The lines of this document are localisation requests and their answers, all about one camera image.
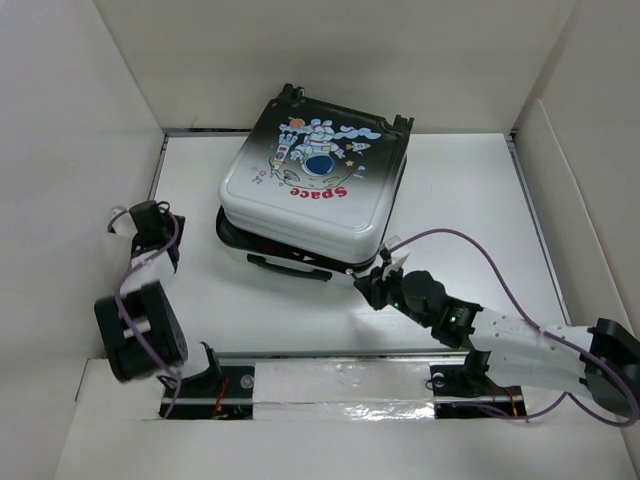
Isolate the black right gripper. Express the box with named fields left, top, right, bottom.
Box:
left=352, top=261, right=432, bottom=329

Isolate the black suitcase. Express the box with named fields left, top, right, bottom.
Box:
left=216, top=83, right=414, bottom=281

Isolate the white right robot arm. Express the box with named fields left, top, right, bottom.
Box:
left=353, top=267, right=639, bottom=418

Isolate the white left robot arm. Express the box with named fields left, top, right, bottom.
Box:
left=94, top=200, right=188, bottom=386

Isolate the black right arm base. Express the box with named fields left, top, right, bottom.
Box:
left=425, top=351, right=527, bottom=420

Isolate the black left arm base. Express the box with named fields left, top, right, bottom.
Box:
left=157, top=342, right=255, bottom=421

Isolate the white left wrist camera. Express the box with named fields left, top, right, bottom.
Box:
left=107, top=206, right=136, bottom=239

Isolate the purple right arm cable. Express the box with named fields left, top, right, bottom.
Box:
left=382, top=228, right=636, bottom=429

